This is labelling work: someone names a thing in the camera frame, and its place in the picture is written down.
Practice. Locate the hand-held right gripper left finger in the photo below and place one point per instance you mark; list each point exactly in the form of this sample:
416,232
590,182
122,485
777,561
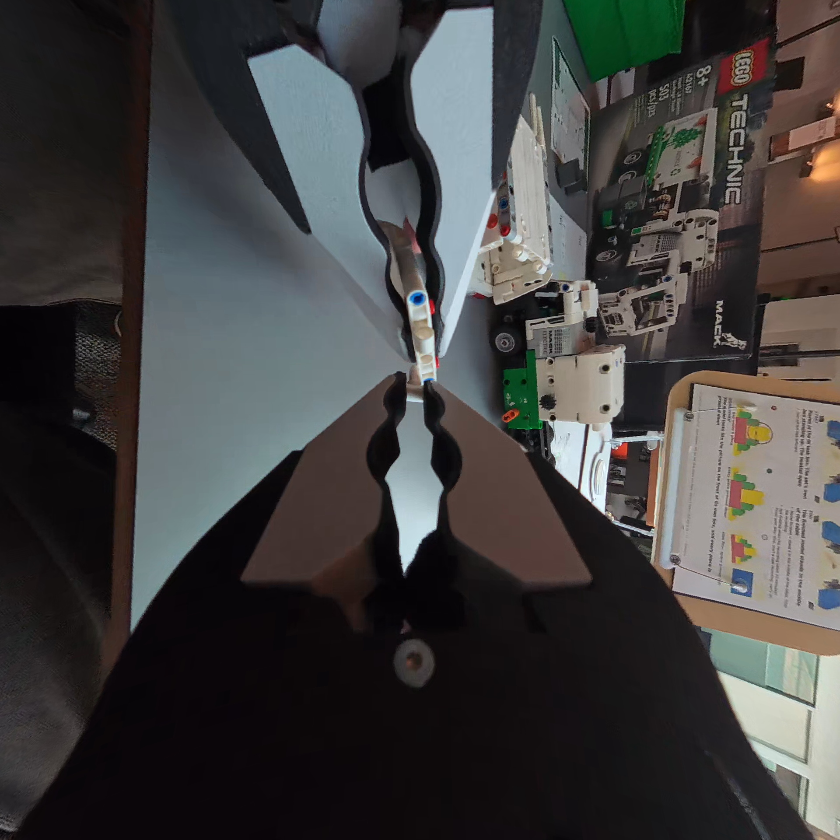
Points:
308,512

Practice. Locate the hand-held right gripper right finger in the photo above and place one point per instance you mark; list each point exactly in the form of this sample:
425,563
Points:
512,518

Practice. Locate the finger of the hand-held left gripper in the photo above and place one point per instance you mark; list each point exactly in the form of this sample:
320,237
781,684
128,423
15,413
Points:
466,131
308,131

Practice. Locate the white lego beam with pins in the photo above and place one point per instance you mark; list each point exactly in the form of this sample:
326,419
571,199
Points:
420,321

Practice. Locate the white lego panel assembly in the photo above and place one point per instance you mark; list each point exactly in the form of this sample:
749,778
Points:
528,197

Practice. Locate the lego instruction booklet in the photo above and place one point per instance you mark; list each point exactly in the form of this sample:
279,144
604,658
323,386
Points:
569,111

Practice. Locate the dark grey lego block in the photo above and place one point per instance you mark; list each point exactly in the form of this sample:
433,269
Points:
569,174

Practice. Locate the white and green lego truck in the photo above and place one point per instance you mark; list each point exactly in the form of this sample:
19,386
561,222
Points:
577,380

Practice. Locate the black lego set box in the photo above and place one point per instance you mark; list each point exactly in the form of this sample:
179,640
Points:
682,216

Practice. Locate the green cloth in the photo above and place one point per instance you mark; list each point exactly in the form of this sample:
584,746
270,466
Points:
623,33

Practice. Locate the instruction sheet on wooden board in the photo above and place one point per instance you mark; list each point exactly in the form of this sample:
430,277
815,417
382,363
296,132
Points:
722,623

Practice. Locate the printed instruction sheet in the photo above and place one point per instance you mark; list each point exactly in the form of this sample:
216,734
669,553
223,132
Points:
768,499

